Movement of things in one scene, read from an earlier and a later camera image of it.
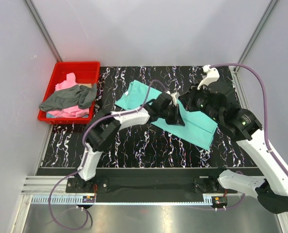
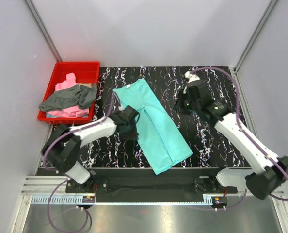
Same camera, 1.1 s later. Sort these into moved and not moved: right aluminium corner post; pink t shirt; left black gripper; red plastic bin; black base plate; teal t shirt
Moved: left black gripper; teal t shirt
Not moved: black base plate; red plastic bin; pink t shirt; right aluminium corner post
